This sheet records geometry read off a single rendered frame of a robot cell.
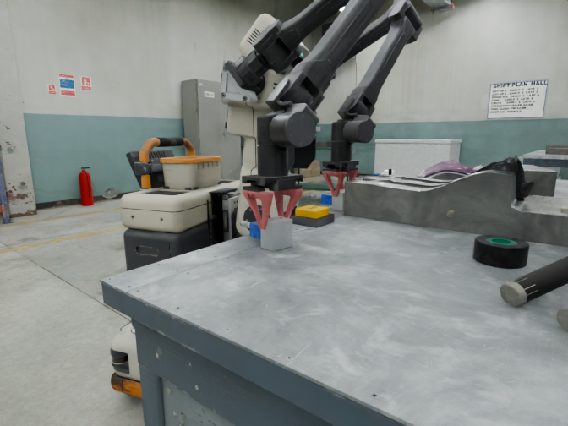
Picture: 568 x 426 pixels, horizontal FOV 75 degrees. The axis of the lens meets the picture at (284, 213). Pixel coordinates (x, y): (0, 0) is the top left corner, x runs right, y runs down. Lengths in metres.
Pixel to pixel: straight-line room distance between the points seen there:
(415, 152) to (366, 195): 6.89
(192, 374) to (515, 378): 0.36
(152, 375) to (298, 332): 0.27
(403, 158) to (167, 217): 6.95
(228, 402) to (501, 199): 0.66
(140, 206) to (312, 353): 1.03
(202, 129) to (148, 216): 5.49
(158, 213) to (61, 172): 4.93
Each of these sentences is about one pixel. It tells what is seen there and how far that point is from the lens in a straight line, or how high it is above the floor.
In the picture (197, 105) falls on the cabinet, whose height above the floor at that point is 1.52.
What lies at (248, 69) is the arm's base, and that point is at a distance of 1.12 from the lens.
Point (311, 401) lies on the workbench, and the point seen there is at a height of 0.78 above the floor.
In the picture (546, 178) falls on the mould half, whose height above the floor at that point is 0.89.
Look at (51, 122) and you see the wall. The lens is 6.14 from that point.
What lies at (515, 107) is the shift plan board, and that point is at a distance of 8.30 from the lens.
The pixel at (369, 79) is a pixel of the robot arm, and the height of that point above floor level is 1.17.
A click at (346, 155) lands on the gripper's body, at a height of 0.95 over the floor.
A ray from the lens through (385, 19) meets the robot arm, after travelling 1.40.
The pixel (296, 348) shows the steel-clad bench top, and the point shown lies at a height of 0.80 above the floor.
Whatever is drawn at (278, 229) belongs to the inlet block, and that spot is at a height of 0.84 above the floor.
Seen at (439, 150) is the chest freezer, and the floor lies 0.75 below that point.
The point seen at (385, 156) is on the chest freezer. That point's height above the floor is 0.58.
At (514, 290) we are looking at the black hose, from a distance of 0.54.
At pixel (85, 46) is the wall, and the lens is 6.47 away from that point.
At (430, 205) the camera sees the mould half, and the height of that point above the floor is 0.85.
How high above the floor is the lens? 1.01
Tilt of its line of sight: 12 degrees down
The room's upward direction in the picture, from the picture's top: straight up
